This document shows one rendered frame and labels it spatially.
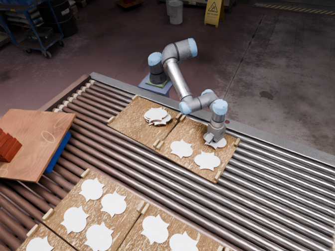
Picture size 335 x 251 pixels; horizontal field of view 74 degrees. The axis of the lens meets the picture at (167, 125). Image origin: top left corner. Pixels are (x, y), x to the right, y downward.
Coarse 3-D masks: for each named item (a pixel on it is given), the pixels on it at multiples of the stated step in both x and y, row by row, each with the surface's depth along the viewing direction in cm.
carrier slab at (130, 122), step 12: (132, 108) 164; (144, 108) 164; (156, 108) 163; (120, 120) 157; (132, 120) 156; (144, 120) 156; (120, 132) 150; (132, 132) 149; (144, 132) 148; (156, 132) 147; (168, 132) 147; (144, 144) 142
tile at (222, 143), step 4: (204, 136) 140; (204, 140) 139; (220, 140) 138; (224, 140) 137; (204, 144) 137; (208, 144) 136; (212, 144) 136; (216, 144) 136; (220, 144) 136; (224, 144) 135
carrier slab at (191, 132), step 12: (192, 120) 153; (180, 132) 146; (192, 132) 146; (204, 132) 145; (168, 144) 140; (192, 144) 139; (228, 144) 138; (168, 156) 134; (192, 156) 133; (228, 156) 132; (192, 168) 128; (216, 168) 127
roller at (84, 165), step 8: (64, 152) 143; (72, 160) 139; (80, 160) 138; (88, 168) 134; (96, 168) 134; (104, 176) 130; (120, 184) 126; (136, 192) 122; (152, 200) 119; (160, 208) 116; (176, 216) 112; (192, 224) 109; (200, 232) 107; (208, 232) 107; (216, 240) 104; (224, 240) 105; (224, 248) 102; (232, 248) 101
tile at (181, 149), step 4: (172, 144) 139; (176, 144) 138; (180, 144) 138; (184, 144) 138; (188, 144) 138; (172, 148) 137; (176, 148) 136; (180, 148) 136; (184, 148) 136; (188, 148) 136; (172, 152) 135; (176, 152) 134; (180, 152) 134; (184, 152) 134; (188, 152) 134; (192, 152) 135; (180, 156) 132; (184, 156) 132; (188, 156) 133
